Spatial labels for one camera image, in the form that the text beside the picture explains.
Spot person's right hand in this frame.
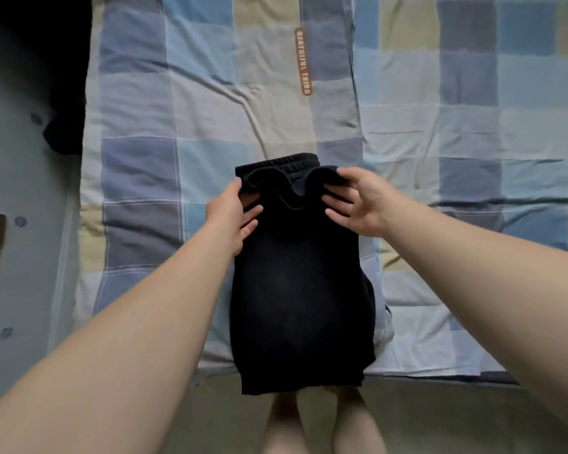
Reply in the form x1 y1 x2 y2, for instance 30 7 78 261
322 166 403 238

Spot person's left hand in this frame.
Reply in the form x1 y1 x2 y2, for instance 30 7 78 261
205 177 264 258

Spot black sweatpants with drawstring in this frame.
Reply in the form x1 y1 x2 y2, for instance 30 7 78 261
229 153 378 396

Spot person's left forearm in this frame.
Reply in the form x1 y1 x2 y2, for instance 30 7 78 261
0 222 240 454

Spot person's right forearm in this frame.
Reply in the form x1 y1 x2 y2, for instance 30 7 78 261
379 194 568 441

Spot bed with plaid sheet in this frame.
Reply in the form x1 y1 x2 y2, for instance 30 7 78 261
71 0 568 386

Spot person's left leg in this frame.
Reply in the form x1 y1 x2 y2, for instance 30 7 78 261
262 392 310 454

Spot person's leg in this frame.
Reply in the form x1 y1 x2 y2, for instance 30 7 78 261
331 385 388 454
262 392 310 454

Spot person's right leg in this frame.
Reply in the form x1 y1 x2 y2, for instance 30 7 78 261
331 385 388 454

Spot plaid quilt with orange tags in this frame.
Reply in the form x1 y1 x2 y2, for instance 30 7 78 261
71 0 394 376

